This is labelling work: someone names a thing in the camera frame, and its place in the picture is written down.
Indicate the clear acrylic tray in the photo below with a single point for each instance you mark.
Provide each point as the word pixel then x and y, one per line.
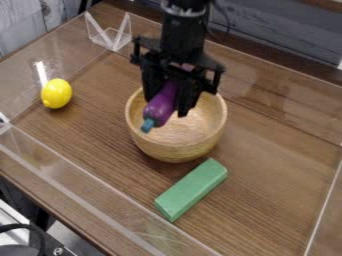
pixel 74 151

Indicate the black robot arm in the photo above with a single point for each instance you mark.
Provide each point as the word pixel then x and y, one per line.
pixel 185 5

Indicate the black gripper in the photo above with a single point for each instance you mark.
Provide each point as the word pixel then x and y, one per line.
pixel 174 56

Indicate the yellow lemon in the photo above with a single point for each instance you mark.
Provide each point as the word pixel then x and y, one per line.
pixel 56 93

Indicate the purple toy eggplant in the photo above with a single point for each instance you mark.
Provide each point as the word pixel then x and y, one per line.
pixel 161 107

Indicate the brown wooden bowl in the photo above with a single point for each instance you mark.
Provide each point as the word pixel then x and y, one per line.
pixel 186 138

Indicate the clear acrylic corner bracket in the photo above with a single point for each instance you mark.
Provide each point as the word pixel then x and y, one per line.
pixel 110 38

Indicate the green rectangular block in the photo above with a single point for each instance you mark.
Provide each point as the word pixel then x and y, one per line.
pixel 190 189

